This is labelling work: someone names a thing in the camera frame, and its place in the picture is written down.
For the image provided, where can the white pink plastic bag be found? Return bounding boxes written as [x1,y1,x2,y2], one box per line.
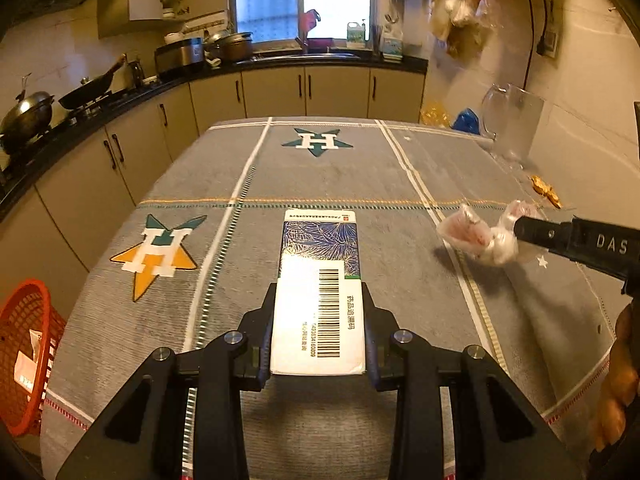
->
[436,200,544,266]

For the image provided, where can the blue white barcode box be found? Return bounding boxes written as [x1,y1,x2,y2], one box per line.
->
[270,209,366,376]

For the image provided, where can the beige kitchen cabinets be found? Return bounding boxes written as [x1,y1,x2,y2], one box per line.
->
[1,60,427,313]

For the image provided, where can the person's hand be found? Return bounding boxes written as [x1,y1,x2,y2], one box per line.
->
[587,300,639,479]

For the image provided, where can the gold candy wrapper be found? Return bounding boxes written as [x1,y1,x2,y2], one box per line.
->
[529,174,563,209]

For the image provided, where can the red plastic mesh basket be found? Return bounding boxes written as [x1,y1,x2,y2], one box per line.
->
[1,280,66,437]

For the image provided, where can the clear glass pitcher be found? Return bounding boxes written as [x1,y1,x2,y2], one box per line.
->
[480,84,544,169]

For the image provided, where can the grey patterned tablecloth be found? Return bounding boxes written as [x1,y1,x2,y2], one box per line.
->
[41,118,624,479]

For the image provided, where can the blue object behind table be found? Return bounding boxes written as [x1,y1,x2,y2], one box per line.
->
[451,107,480,136]

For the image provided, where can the green dish soap bottle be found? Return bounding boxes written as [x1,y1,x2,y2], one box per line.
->
[346,21,367,50]

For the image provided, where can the steel wok with lid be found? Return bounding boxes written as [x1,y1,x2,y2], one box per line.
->
[1,73,54,156]

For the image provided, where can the black frying pan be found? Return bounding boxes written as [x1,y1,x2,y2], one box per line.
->
[58,53,127,110]

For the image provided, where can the steel rice cooker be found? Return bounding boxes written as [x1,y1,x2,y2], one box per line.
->
[154,38,204,76]

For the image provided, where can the steel pot by window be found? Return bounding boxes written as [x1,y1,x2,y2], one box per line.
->
[203,30,254,63]

